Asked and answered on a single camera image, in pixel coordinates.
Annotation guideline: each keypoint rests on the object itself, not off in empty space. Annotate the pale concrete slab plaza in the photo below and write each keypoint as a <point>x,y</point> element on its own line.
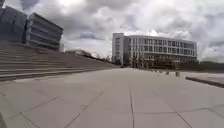
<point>110,96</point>

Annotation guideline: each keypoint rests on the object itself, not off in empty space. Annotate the low distant building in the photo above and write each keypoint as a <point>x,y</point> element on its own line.
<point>76,52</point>

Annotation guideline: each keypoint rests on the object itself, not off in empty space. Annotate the white building with window rows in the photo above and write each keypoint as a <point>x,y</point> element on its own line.
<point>156,46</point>

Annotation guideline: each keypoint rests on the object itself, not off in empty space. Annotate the row of trees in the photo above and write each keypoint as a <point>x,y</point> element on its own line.
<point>160,62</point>

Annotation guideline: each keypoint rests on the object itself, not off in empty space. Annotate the bollard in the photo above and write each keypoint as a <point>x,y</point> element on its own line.
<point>177,74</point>
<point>167,72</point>

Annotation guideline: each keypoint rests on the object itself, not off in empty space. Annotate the grey building with balcony bands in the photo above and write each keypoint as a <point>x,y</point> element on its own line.
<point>43,33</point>

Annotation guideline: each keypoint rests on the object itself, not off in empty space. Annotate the wide grey stone stairs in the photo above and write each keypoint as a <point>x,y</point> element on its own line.
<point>33,62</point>

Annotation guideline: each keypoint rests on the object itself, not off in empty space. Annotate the dark low kerb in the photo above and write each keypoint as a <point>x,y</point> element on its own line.
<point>206,81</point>

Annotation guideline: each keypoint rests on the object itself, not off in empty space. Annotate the dark glass building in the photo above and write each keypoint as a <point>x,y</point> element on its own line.
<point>11,25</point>

